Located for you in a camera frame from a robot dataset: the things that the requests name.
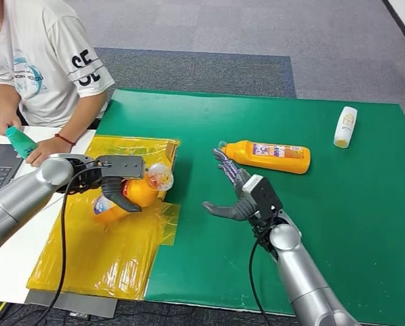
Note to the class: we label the person's left hand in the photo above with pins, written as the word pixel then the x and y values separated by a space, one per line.
pixel 49 148

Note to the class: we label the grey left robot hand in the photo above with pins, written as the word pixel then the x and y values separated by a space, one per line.
pixel 115 191

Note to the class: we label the person's right hand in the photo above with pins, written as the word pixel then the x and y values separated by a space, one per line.
pixel 4 123

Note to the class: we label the teal plastic bottle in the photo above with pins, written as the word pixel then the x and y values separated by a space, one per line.
pixel 20 141

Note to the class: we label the orange detergent bottle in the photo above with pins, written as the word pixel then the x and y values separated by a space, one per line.
pixel 141 191
pixel 273 162

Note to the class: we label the person's left forearm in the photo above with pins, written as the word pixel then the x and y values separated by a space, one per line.
pixel 85 112

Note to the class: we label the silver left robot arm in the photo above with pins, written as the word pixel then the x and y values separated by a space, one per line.
pixel 22 193

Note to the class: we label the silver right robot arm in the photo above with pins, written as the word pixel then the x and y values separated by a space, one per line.
pixel 300 279

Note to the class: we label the person's right forearm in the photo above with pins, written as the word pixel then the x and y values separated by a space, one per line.
pixel 7 99

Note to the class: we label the small white bottle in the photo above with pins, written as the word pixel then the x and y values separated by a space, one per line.
pixel 344 128

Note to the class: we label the yellow film-wrapped cardboard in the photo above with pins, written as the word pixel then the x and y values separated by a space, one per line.
pixel 96 256

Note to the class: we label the person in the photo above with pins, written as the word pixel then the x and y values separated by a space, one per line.
pixel 43 58

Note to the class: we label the grey board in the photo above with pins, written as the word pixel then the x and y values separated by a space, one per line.
pixel 96 308

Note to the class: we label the green table mat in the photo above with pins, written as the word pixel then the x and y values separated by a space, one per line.
pixel 307 216

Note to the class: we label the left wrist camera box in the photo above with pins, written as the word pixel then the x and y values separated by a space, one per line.
pixel 123 167

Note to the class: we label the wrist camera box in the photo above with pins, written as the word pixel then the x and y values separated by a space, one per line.
pixel 123 167
pixel 265 198

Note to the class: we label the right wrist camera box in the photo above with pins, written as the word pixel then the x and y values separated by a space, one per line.
pixel 265 198

